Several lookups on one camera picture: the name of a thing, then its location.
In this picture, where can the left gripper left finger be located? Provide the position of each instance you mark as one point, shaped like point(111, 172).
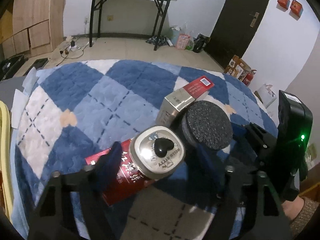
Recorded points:
point(53, 217)

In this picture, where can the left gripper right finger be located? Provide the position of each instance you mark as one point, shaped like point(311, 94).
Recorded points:
point(239, 185)

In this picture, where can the silver round tin can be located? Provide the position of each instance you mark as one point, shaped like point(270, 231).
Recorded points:
point(157, 152)

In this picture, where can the black round sponge puck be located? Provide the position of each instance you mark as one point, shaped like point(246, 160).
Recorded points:
point(206, 123)

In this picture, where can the right hand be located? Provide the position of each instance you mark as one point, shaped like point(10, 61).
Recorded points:
point(292, 209)

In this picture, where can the flat red cigarette carton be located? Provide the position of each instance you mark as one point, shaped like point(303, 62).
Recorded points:
point(129, 179)

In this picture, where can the white paper bag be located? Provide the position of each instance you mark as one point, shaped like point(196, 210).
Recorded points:
point(266, 95)

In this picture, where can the blue white checkered blanket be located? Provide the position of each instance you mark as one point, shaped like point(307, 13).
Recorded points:
point(82, 108)

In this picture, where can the yellow oval basin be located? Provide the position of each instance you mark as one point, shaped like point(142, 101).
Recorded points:
point(7, 196)

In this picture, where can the red fire extinguisher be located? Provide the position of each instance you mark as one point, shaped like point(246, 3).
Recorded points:
point(249, 77)

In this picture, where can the brown printed cardboard box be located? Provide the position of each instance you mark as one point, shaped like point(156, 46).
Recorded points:
point(237, 68)

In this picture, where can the red silver upright box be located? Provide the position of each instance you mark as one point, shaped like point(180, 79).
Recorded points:
point(179, 100)

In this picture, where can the black foam tray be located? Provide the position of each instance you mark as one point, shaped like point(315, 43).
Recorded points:
point(38, 64)

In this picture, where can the black open suitcase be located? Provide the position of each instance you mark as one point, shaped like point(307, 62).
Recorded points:
point(9, 67)

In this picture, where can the black bag by door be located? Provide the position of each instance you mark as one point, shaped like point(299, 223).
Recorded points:
point(200, 42)

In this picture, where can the pink bag on floor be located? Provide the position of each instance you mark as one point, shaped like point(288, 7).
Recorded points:
point(182, 42)

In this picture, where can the dark brown door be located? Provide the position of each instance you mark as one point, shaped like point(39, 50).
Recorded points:
point(235, 28)

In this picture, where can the wooden wardrobe cabinet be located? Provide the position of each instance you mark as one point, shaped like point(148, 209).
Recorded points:
point(31, 27)

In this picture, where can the black folding table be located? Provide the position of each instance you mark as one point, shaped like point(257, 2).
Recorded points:
point(128, 19)

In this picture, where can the power strip with cables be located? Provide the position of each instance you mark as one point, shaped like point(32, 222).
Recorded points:
point(74, 50)

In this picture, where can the red wall decoration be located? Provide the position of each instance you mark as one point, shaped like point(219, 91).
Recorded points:
point(296, 8)
point(284, 3)

